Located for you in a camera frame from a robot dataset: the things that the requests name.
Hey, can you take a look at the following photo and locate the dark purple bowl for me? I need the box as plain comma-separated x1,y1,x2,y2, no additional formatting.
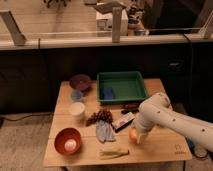
69,74,92,91

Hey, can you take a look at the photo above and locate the wooden table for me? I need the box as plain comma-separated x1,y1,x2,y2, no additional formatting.
43,81,192,167

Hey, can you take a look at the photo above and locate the grey blue cloth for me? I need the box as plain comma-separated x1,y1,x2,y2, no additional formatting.
96,120,115,143

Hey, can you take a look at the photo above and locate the small blue cup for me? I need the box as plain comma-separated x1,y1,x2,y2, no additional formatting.
71,90,83,102

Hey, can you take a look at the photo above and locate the red black handled tool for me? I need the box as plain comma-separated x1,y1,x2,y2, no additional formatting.
121,103,139,114

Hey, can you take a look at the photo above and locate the blue sponge block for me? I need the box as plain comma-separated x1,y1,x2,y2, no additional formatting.
103,87,114,100

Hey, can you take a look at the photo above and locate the orange yellow apple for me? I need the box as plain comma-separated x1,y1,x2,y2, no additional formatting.
129,128,137,144

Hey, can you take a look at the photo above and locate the green plastic tray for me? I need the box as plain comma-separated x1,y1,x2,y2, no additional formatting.
97,71,148,104

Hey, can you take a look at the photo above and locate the grey slanted left post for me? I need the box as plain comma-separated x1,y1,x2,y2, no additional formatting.
0,10,26,46

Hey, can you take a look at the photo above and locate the white egg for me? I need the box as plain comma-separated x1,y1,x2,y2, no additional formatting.
64,139,77,152

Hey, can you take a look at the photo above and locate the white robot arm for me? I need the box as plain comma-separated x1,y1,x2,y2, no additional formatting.
133,92,213,152

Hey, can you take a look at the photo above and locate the white cardboard box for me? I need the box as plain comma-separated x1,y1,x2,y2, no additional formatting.
96,10,128,36

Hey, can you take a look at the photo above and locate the blue object on floor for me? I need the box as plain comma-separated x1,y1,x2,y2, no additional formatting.
186,138,195,150

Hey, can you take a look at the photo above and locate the grey upright post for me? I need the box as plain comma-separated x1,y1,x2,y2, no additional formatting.
112,7,122,43

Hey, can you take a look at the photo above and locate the black office chair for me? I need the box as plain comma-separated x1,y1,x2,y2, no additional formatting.
43,0,71,8

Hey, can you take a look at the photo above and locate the white paper cup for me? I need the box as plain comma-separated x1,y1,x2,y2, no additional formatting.
69,102,85,119

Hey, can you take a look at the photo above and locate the dark grape bunch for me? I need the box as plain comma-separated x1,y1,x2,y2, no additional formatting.
86,109,113,126

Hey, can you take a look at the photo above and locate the red bowl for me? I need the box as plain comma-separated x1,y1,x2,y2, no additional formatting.
54,128,81,156

